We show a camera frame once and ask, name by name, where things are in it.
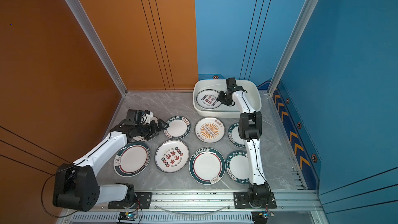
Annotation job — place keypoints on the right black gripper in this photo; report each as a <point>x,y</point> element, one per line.
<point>220,97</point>

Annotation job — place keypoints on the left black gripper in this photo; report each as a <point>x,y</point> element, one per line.
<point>155,130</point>

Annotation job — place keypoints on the green lettered rim plate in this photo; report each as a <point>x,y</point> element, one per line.
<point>179,127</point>

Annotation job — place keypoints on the red character plate back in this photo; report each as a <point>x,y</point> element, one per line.
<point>208,99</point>

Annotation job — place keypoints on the red character plate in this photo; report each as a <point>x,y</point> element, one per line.
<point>172,156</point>
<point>208,99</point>

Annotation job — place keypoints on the orange sunburst plate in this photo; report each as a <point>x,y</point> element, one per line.
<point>210,130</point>

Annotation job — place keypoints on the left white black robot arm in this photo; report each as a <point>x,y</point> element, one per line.
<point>76,186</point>

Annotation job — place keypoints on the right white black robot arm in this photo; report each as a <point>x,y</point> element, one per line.
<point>249,130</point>

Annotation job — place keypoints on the cloud pattern white plate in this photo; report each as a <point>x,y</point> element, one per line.
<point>136,137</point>

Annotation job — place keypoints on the red character plate front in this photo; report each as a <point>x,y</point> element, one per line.
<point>172,156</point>

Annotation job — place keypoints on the green lettered plate right middle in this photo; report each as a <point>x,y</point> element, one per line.
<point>234,137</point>

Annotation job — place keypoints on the green red rim plate front-left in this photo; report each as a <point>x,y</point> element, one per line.
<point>132,159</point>

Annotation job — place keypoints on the large green rim plate front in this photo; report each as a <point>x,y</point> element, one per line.
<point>207,166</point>

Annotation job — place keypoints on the green lettered plate front right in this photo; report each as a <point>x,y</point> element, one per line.
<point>237,167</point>

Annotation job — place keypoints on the left green circuit board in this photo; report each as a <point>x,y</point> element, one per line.
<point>128,218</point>

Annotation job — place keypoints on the right circuit board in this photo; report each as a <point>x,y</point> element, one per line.
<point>260,217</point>

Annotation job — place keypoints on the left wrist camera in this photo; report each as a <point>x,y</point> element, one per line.
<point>147,116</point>

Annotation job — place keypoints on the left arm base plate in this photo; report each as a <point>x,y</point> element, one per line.
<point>142,201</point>

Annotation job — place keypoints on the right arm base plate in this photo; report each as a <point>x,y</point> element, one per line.
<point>241,200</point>

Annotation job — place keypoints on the aluminium front rail frame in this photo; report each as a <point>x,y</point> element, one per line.
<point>207,207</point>

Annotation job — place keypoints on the right aluminium corner post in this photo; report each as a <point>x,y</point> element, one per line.
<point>300,25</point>

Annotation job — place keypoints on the aluminium corner post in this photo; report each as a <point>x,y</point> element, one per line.
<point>300,25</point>
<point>81,16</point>

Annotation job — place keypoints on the left aluminium corner post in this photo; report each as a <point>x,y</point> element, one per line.
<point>81,16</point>

